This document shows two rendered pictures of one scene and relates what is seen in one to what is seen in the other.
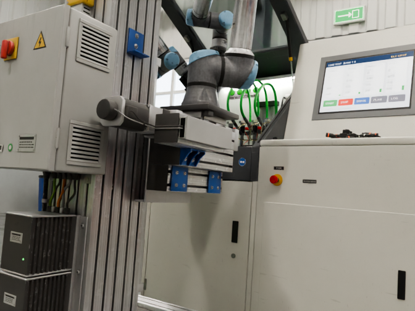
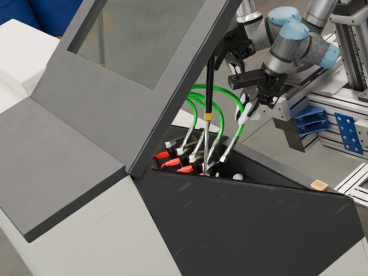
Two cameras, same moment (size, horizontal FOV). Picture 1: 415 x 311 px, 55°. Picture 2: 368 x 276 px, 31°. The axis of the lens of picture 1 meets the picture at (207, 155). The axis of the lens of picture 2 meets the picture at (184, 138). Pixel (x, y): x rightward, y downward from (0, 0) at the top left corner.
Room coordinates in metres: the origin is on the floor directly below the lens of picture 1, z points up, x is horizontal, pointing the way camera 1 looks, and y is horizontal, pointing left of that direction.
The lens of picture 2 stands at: (3.80, 0.79, 2.28)
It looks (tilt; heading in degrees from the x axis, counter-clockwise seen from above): 30 degrees down; 211
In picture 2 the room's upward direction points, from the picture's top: 24 degrees counter-clockwise
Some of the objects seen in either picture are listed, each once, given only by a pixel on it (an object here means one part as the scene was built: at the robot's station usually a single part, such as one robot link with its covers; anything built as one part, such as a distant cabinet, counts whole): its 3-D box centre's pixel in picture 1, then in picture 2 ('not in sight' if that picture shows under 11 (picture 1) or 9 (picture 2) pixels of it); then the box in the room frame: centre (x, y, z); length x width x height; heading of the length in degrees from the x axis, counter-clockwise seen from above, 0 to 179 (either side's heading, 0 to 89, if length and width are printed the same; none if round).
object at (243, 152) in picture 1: (201, 163); (282, 183); (2.06, 0.03, 0.87); 0.62 x 0.04 x 0.16; 52
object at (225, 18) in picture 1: (221, 21); not in sight; (1.83, -0.02, 1.52); 0.11 x 0.11 x 0.08; 11
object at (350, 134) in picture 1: (353, 135); not in sight; (1.68, -0.61, 1.01); 0.23 x 0.11 x 0.06; 52
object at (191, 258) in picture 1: (193, 247); not in sight; (2.05, 0.04, 0.44); 0.65 x 0.02 x 0.68; 52
